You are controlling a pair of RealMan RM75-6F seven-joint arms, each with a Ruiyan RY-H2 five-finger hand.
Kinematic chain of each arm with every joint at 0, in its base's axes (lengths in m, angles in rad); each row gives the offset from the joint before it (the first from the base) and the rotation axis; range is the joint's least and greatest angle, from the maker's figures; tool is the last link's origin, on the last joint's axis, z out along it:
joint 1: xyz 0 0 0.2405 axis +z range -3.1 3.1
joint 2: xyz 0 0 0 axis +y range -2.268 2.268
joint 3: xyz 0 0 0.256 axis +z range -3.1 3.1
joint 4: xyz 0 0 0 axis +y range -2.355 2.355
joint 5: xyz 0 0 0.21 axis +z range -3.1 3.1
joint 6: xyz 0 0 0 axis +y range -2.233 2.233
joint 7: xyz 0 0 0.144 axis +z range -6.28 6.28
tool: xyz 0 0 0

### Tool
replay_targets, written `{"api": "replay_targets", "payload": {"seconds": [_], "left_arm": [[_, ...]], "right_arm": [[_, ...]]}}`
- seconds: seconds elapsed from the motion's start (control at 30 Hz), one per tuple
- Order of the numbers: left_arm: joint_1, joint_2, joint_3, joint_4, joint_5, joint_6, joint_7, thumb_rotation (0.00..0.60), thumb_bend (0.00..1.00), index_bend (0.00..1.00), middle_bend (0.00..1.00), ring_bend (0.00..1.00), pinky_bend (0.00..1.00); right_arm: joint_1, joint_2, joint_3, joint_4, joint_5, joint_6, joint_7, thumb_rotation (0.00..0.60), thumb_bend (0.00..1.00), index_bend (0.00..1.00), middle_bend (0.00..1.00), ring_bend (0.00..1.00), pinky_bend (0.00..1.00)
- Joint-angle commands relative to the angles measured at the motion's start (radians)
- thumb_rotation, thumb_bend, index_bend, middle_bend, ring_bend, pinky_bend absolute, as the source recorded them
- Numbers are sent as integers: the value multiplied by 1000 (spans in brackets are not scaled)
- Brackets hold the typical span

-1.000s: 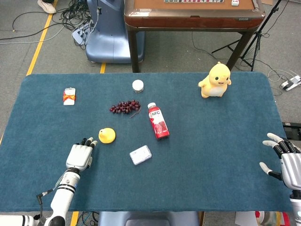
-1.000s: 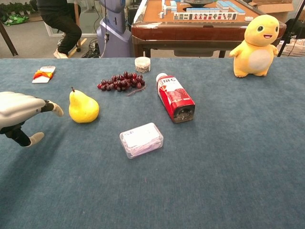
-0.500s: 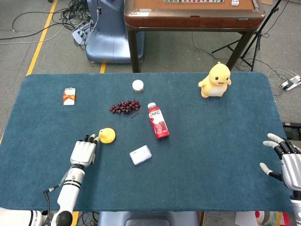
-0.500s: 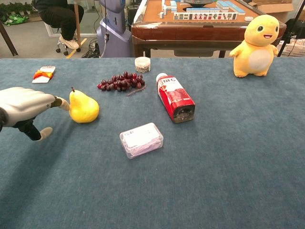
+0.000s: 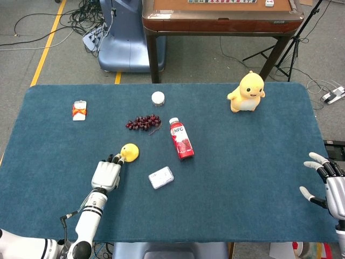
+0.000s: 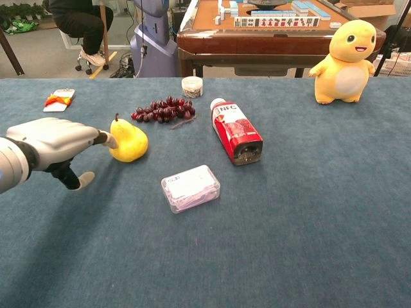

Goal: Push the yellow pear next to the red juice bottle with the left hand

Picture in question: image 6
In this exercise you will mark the blue-backed mahjong tile row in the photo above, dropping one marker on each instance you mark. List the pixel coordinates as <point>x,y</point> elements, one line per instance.
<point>229,8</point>
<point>273,13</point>
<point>309,9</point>

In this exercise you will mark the blue table cloth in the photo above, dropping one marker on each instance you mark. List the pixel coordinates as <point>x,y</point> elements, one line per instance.
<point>289,224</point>

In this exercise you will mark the yellow plush toy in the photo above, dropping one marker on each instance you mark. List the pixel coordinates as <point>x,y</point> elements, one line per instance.
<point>346,77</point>

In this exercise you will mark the green bag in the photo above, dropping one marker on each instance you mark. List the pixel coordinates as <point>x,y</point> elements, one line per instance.
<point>20,26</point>

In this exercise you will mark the yellow pear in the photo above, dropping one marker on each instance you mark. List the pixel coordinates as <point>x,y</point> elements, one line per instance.
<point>130,144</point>

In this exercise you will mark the face-up mahjong tile row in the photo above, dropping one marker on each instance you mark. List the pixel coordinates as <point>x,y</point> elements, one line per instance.
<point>276,22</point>

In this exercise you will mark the dark slanted pole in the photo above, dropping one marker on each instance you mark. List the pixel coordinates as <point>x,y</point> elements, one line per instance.
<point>11,53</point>

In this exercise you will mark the small round jar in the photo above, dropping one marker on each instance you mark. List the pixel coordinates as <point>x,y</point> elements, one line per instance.
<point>192,87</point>

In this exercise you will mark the black dish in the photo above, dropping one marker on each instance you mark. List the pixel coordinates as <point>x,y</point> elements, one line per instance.
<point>266,3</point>

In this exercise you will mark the dark red grape bunch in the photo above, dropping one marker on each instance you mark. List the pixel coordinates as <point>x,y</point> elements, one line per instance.
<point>163,112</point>

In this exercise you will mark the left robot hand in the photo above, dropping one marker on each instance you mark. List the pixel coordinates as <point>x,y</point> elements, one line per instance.
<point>51,138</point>

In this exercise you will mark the wooden mahjong table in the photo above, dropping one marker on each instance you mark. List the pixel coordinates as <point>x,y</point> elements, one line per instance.
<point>257,41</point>

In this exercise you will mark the white pack with orange ribbon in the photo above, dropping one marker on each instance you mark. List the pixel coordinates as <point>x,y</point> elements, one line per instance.
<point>59,100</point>

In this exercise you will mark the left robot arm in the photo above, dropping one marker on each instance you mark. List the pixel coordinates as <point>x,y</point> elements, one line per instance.
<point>13,163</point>

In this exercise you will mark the single white mahjong tile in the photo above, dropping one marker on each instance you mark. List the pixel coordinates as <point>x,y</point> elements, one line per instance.
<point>335,25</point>

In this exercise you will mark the seated person in black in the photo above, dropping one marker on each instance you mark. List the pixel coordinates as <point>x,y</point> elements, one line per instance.
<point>83,25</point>

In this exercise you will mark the clear plastic box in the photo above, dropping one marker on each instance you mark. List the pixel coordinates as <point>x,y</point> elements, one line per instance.
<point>189,187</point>

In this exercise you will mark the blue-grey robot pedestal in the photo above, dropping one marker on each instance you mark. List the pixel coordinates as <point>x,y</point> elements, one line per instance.
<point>154,48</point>

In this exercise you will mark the black tripod stand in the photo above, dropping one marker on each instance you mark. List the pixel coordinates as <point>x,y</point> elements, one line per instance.
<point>381,62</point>

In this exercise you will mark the white plastic crate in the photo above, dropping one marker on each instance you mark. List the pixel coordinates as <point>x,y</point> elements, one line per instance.
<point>401,65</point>

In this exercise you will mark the red NFC juice bottle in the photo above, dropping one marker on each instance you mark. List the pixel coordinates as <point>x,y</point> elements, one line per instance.
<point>236,131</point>

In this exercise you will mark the cardboard box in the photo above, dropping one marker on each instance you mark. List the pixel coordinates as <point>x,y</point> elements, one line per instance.
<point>369,11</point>

